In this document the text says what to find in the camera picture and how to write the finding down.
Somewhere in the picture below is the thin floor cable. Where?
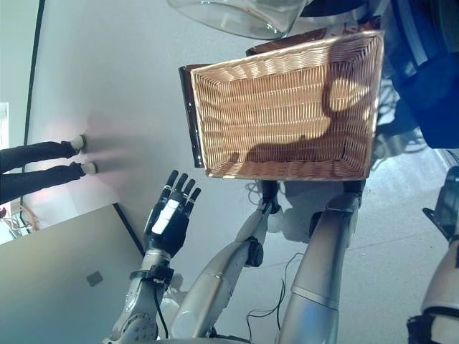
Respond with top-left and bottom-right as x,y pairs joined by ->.
245,181 -> 268,207

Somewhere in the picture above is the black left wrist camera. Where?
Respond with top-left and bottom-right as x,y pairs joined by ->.
148,265 -> 176,286

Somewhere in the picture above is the round glass washer door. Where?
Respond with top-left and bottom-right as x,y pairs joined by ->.
166,0 -> 359,40

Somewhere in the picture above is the grey front-load washing machine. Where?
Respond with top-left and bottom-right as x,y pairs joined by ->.
372,0 -> 459,87

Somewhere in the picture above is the silver robot right leg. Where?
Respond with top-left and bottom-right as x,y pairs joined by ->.
278,181 -> 363,344

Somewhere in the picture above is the grey flat board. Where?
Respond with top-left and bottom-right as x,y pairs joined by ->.
0,202 -> 146,344

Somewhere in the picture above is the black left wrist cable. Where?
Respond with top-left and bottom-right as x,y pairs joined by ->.
152,282 -> 169,340

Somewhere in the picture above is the rectangular wicker laundry basket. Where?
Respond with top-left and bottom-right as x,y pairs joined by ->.
189,29 -> 385,180

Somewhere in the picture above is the black white robot left hand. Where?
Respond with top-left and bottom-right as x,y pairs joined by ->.
143,170 -> 202,259

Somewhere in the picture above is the brown acrylic stand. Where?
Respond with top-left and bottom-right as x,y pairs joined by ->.
178,28 -> 327,169

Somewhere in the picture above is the black object at left edge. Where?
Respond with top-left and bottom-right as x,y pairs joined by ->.
171,181 -> 280,341

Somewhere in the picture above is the black trouser leg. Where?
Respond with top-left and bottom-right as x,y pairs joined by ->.
0,161 -> 87,205
0,140 -> 78,173

